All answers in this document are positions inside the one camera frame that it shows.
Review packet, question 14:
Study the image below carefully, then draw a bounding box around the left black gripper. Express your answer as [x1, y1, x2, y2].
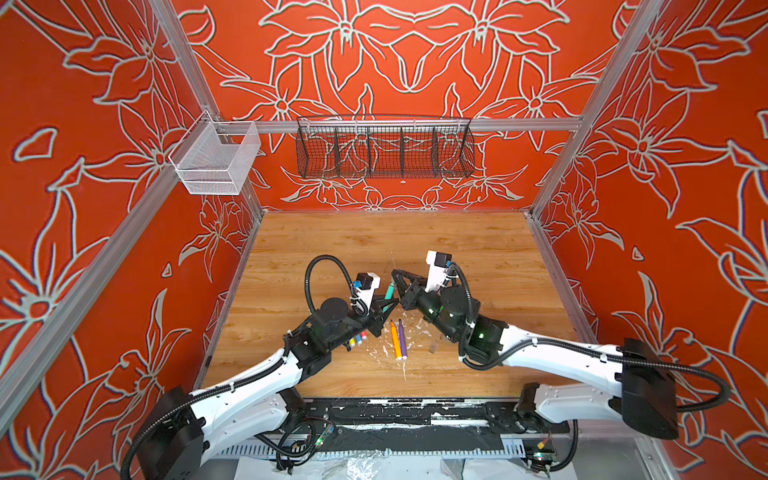
[326, 291, 396, 352]

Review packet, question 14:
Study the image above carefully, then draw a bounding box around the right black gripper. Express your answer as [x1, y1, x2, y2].
[389, 269, 462, 346]

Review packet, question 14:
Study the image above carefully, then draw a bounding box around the green marker pen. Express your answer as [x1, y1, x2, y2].
[385, 282, 396, 299]

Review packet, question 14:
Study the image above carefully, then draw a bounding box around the purple marker pen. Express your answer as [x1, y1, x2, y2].
[397, 319, 408, 360]

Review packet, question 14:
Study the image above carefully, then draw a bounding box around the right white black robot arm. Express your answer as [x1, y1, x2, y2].
[392, 265, 731, 440]

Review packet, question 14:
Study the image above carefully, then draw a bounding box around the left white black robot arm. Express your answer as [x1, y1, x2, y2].
[120, 295, 398, 479]

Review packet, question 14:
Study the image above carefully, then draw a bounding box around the orange marker pen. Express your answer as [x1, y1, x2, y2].
[390, 321, 403, 360]

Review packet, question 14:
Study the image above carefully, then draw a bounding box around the clear plastic bin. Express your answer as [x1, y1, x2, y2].
[169, 111, 262, 196]

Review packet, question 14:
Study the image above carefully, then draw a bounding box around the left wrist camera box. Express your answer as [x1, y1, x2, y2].
[351, 272, 381, 307]

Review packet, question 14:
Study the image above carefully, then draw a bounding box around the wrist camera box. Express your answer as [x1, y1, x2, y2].
[425, 250, 452, 292]
[351, 272, 381, 307]

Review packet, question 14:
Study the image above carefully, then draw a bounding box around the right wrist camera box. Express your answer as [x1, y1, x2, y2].
[425, 250, 452, 292]

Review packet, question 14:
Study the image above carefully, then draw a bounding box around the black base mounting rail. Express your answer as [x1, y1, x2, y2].
[289, 398, 571, 456]

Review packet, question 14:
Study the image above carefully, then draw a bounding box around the black wire mesh basket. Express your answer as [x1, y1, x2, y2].
[295, 114, 477, 180]

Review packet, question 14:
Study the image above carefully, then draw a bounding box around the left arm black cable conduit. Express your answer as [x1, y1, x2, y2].
[119, 254, 355, 480]

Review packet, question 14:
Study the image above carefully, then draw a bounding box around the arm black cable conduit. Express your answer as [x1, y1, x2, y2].
[446, 262, 733, 414]
[119, 254, 355, 480]

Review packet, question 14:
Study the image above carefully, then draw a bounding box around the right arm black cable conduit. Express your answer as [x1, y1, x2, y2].
[446, 262, 733, 414]

